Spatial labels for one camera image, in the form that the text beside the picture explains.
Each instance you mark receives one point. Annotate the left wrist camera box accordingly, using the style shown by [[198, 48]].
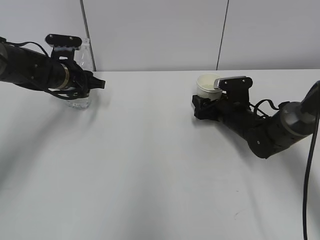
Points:
[[63, 46]]

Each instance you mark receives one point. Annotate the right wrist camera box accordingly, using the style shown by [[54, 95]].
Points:
[[236, 89]]

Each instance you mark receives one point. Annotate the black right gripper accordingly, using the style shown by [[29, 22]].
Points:
[[207, 109]]

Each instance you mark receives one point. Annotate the clear water bottle green label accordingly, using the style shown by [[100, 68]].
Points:
[[83, 58]]

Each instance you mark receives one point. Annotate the white paper cup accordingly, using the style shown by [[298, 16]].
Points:
[[204, 87]]

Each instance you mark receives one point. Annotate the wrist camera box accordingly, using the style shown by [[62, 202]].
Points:
[[63, 46], [236, 89]]

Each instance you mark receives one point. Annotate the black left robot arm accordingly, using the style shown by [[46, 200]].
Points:
[[57, 73]]

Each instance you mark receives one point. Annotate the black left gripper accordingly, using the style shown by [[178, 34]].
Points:
[[78, 87]]

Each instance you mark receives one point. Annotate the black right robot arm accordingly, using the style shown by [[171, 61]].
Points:
[[265, 135]]

